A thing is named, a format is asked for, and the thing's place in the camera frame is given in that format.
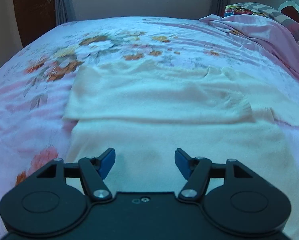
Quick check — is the striped floral pillow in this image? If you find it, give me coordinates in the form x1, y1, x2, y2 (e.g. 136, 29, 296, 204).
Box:
223, 2, 299, 45

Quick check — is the red white headboard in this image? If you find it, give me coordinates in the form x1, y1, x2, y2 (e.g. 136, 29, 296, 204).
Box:
278, 1, 299, 23

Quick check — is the pink folded blanket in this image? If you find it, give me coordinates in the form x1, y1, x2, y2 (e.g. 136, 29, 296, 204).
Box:
200, 15, 299, 81

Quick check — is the dark wooden wardrobe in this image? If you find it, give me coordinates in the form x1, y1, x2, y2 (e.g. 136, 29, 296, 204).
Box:
13, 0, 56, 47

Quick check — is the left grey curtain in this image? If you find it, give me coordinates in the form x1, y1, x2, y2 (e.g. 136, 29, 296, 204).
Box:
55, 0, 75, 25

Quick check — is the cream long-sleeve knit top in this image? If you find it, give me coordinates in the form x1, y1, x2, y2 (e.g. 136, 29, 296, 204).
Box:
64, 61, 299, 239

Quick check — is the floral pink bed sheet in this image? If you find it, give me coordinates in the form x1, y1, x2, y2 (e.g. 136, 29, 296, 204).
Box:
0, 17, 299, 239

